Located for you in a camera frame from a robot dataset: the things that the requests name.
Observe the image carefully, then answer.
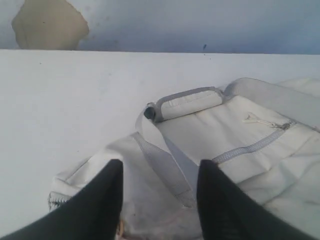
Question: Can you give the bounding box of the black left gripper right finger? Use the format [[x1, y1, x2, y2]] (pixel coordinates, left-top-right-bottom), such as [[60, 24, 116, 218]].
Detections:
[[196, 159, 313, 240]]

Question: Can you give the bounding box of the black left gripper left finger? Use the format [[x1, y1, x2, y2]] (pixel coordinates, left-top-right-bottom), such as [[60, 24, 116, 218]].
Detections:
[[3, 159, 124, 240]]

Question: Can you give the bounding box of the metal zipper pull ring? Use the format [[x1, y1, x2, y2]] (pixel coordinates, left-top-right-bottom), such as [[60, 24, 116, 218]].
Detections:
[[116, 218, 126, 237]]

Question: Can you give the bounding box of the white canvas duffel bag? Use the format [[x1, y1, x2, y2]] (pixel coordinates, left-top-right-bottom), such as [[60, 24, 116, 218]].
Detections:
[[48, 78, 320, 240]]

